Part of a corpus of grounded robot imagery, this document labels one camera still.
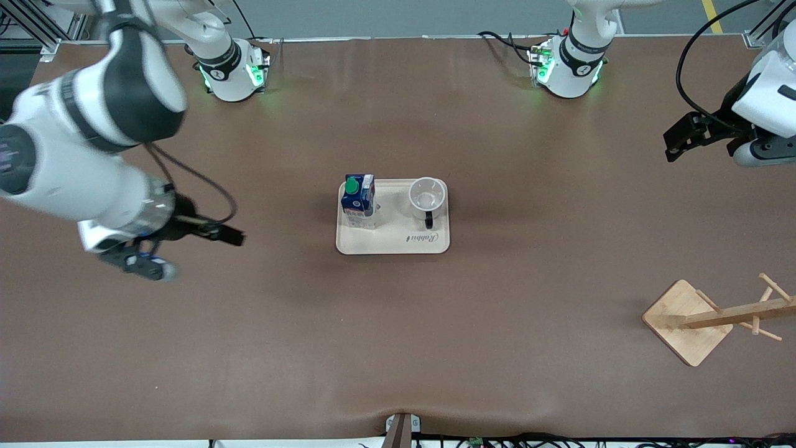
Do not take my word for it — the wooden mug stand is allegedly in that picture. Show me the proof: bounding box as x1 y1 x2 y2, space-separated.
642 273 796 367

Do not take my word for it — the white smiley mug black handle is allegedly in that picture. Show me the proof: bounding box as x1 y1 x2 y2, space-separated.
408 177 449 230

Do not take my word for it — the beige rectangular tray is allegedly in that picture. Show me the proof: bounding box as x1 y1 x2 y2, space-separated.
336 179 450 255

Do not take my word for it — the metal table edge bracket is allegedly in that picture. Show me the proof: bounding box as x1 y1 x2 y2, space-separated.
386 414 422 448

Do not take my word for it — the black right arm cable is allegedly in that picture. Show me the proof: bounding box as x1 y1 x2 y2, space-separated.
144 142 238 226

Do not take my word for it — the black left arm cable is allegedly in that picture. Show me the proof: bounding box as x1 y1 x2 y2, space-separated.
676 0 761 128

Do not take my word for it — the black base cable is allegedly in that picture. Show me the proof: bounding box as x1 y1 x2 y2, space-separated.
233 0 285 45
478 30 543 68

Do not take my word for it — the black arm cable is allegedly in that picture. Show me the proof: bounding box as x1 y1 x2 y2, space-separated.
676 0 761 128
144 142 238 226

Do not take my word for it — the black left base cable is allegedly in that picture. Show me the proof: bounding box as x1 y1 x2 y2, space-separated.
478 30 543 68

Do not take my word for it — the aluminium frame profile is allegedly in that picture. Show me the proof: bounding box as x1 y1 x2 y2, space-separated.
743 0 796 49
0 0 95 63

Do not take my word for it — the black right base cable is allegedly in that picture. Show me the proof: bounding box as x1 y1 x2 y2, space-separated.
233 0 285 45

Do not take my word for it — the blue milk carton green cap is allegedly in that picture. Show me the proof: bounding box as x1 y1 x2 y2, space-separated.
340 174 377 230

